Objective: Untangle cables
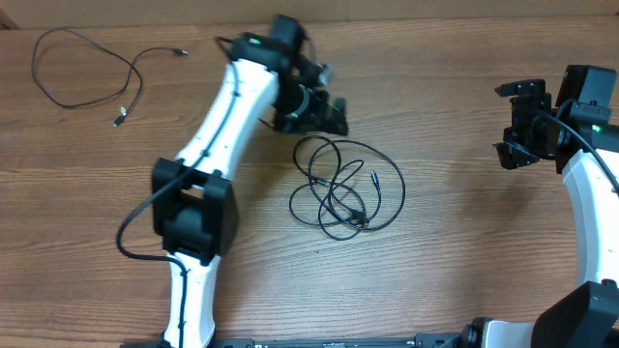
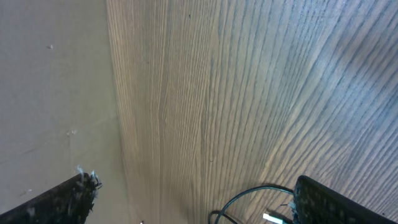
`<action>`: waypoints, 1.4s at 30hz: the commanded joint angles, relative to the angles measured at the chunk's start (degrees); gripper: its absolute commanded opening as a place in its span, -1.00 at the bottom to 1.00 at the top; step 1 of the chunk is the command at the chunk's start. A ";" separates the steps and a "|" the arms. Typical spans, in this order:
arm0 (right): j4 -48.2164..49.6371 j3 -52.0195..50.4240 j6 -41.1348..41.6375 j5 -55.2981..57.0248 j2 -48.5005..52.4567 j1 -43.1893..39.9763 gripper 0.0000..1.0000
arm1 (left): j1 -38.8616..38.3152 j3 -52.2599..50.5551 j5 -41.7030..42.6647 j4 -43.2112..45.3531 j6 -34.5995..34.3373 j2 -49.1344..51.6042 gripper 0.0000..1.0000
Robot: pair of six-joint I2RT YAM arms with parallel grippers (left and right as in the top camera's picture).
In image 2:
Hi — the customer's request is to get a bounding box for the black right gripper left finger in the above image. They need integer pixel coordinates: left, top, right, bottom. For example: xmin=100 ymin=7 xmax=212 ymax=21
xmin=1 ymin=172 xmax=101 ymax=224

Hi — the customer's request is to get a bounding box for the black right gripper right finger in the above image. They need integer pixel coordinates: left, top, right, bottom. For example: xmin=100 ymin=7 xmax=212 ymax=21
xmin=293 ymin=175 xmax=396 ymax=224

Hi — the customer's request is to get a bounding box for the thin black usb cable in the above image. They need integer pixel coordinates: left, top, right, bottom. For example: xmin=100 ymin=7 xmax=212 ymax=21
xmin=207 ymin=185 xmax=295 ymax=224

